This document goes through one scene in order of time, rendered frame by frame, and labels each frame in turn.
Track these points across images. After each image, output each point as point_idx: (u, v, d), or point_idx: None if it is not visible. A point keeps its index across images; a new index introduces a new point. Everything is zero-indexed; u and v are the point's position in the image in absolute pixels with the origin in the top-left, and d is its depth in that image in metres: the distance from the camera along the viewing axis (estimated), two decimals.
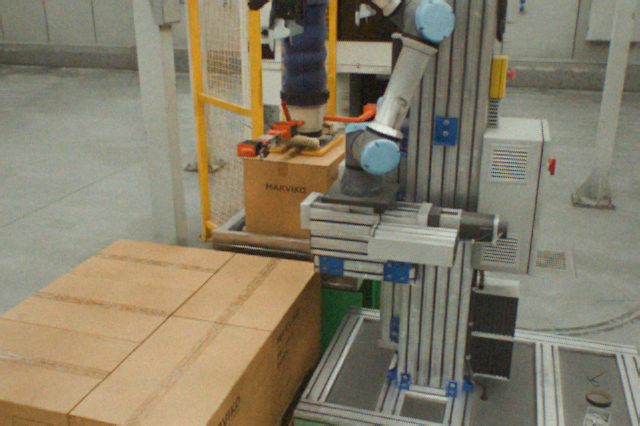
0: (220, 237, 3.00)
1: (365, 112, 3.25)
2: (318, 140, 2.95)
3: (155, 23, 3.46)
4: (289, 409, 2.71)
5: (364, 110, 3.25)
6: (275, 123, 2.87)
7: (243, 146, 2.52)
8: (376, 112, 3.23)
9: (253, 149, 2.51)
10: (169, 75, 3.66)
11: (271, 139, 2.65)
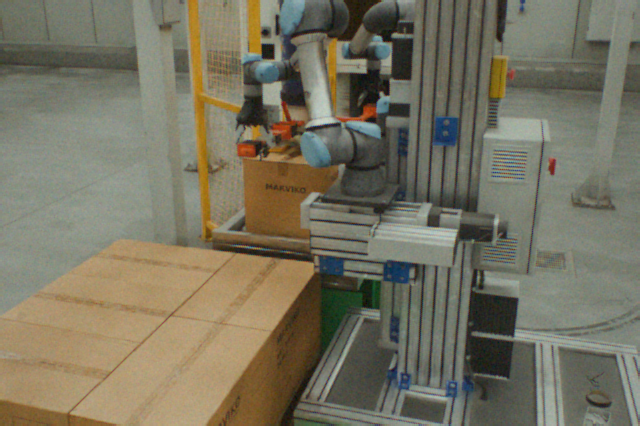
0: (220, 237, 3.00)
1: (365, 112, 3.25)
2: None
3: (155, 23, 3.46)
4: (289, 409, 2.71)
5: (364, 110, 3.25)
6: (275, 123, 2.87)
7: (243, 146, 2.52)
8: (376, 112, 3.23)
9: (253, 149, 2.51)
10: (169, 75, 3.66)
11: (271, 139, 2.65)
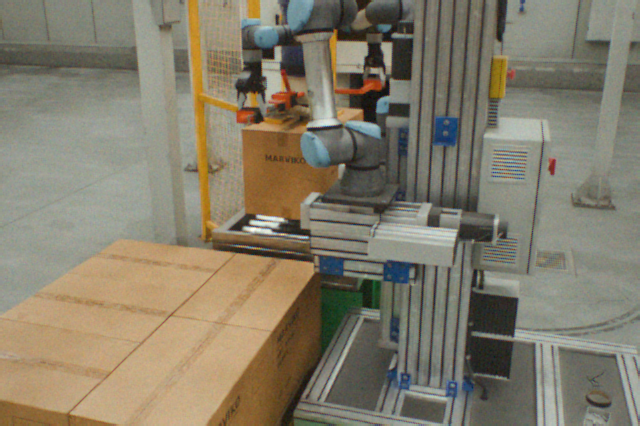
0: (220, 237, 3.00)
1: (366, 85, 3.20)
2: None
3: (155, 23, 3.46)
4: (289, 409, 2.71)
5: (365, 83, 3.20)
6: (275, 93, 2.83)
7: (242, 112, 2.47)
8: (377, 85, 3.19)
9: (252, 115, 2.46)
10: (169, 75, 3.66)
11: (270, 107, 2.61)
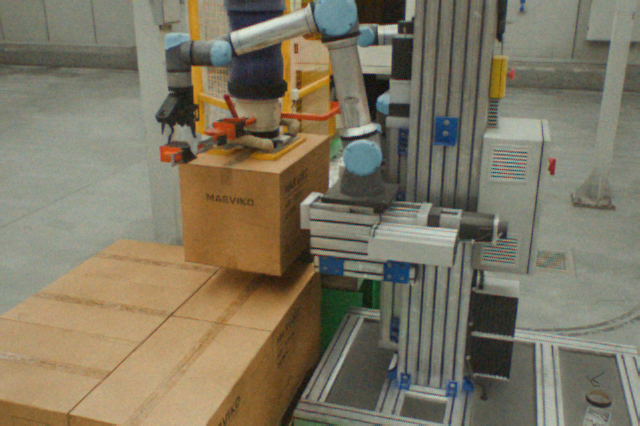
0: None
1: (333, 108, 2.72)
2: (271, 142, 2.43)
3: (155, 23, 3.46)
4: (289, 409, 2.71)
5: (331, 106, 2.72)
6: (217, 120, 2.35)
7: (166, 149, 1.99)
8: None
9: (179, 153, 1.98)
10: None
11: (206, 140, 2.13)
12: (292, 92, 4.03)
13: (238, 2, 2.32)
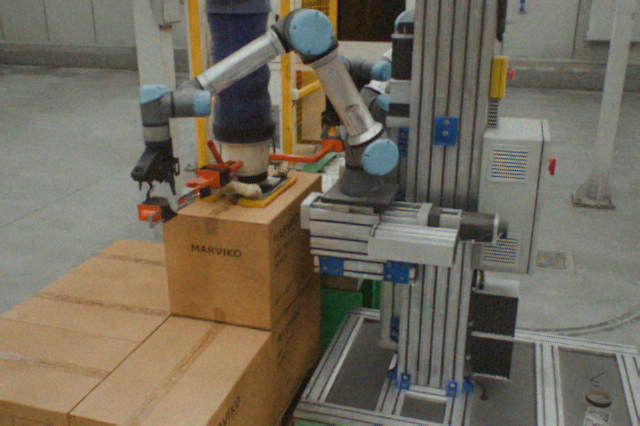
0: None
1: (324, 146, 2.59)
2: (259, 188, 2.30)
3: (155, 23, 3.46)
4: (289, 409, 2.71)
5: (323, 144, 2.59)
6: (201, 167, 2.22)
7: (145, 207, 1.86)
8: (338, 146, 2.58)
9: (158, 212, 1.85)
10: (169, 75, 3.66)
11: (188, 194, 2.00)
12: (292, 92, 4.03)
13: (219, 4, 2.15)
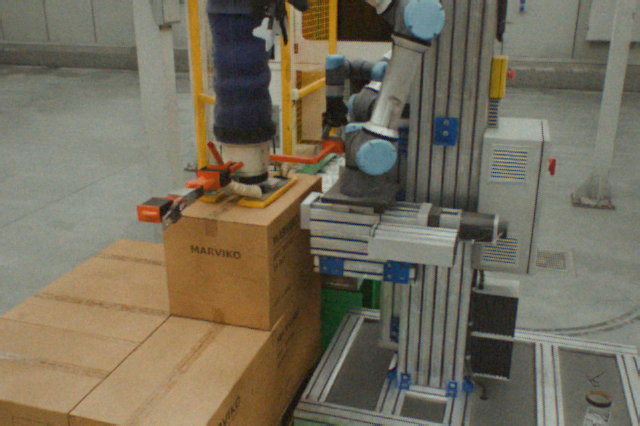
0: None
1: (325, 147, 2.60)
2: (259, 189, 2.30)
3: (155, 23, 3.46)
4: (289, 409, 2.71)
5: (324, 145, 2.60)
6: (202, 168, 2.22)
7: (144, 208, 1.87)
8: (339, 147, 2.58)
9: (157, 212, 1.86)
10: (169, 75, 3.66)
11: (188, 194, 2.01)
12: (292, 92, 4.03)
13: (220, 4, 2.16)
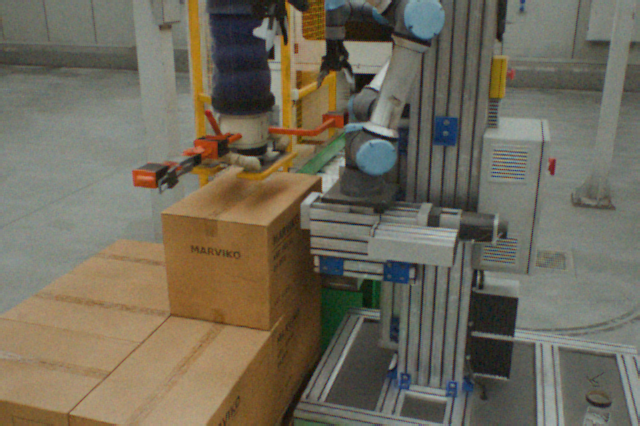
0: None
1: (325, 121, 2.56)
2: (257, 160, 2.26)
3: (155, 23, 3.46)
4: (289, 409, 2.71)
5: (323, 119, 2.56)
6: (199, 138, 2.18)
7: (140, 173, 1.83)
8: (338, 121, 2.54)
9: (153, 177, 1.82)
10: (169, 75, 3.66)
11: (185, 161, 1.97)
12: (292, 92, 4.03)
13: (220, 4, 2.15)
